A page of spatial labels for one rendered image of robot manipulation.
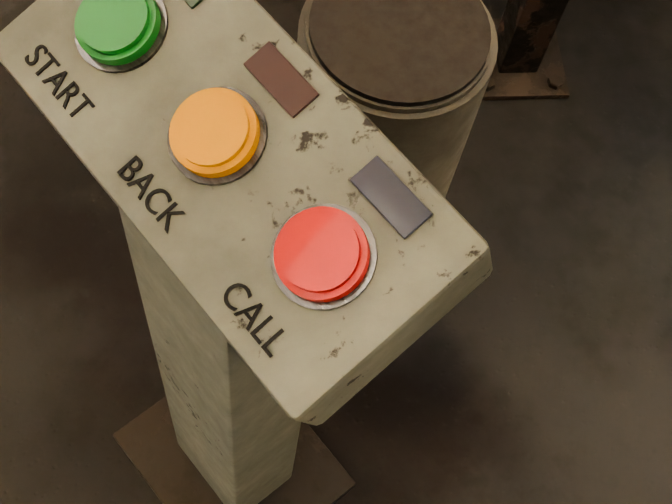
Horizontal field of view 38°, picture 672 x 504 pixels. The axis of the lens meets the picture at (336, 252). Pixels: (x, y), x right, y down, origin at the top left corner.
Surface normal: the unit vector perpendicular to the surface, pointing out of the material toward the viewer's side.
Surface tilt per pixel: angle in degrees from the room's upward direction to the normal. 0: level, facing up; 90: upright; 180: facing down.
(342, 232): 20
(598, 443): 0
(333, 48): 0
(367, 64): 0
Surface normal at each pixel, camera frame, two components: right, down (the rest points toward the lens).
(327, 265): -0.18, -0.22
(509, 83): 0.08, -0.43
